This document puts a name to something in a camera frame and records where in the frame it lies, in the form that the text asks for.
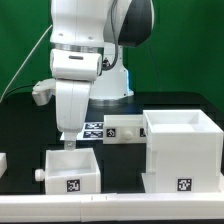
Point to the white front drawer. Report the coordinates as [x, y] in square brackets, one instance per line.
[70, 172]

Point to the white rear drawer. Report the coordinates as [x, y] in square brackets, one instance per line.
[123, 129]

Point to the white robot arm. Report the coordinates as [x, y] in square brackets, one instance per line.
[81, 28]

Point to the white left fence block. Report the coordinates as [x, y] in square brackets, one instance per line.
[3, 164]

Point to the white drawer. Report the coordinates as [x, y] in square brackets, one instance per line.
[70, 172]
[123, 129]

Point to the white front fence rail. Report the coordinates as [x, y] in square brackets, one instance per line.
[111, 207]

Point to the white marker base plate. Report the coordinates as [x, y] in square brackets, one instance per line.
[91, 131]

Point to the white drawer cabinet box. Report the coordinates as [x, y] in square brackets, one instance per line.
[183, 152]

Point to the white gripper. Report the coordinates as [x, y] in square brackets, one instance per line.
[71, 106]

